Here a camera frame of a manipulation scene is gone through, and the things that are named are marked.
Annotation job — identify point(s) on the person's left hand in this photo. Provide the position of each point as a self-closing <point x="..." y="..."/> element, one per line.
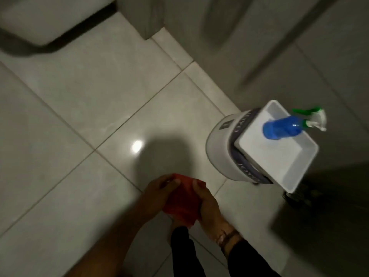
<point x="151" y="200"/>

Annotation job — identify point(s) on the person's right hand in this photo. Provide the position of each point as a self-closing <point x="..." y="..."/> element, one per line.
<point x="209" y="209"/>

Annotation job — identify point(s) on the person's left thumb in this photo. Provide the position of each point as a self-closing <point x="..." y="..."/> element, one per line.
<point x="172" y="186"/>

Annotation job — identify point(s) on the person's right thumb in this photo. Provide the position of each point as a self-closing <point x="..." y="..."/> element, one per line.
<point x="199" y="190"/>

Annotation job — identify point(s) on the red cloth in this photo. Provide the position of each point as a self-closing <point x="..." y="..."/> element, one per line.
<point x="183" y="200"/>

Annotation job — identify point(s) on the person's left forearm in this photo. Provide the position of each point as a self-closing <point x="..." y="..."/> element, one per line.
<point x="106" y="245"/>

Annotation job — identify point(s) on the person's right forearm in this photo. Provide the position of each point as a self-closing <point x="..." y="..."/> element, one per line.
<point x="245" y="253"/>

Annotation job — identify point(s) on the white plastic bucket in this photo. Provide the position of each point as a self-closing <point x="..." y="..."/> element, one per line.
<point x="227" y="147"/>

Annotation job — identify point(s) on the person's black trouser leg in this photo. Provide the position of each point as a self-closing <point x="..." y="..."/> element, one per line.
<point x="184" y="253"/>

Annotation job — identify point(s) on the white rectangular tray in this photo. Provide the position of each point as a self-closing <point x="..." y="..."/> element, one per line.
<point x="276" y="147"/>

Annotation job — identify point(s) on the blue spray bottle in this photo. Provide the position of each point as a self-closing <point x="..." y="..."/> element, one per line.
<point x="291" y="125"/>

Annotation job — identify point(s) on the white toilet bowl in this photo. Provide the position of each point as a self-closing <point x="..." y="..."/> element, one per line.
<point x="43" y="17"/>

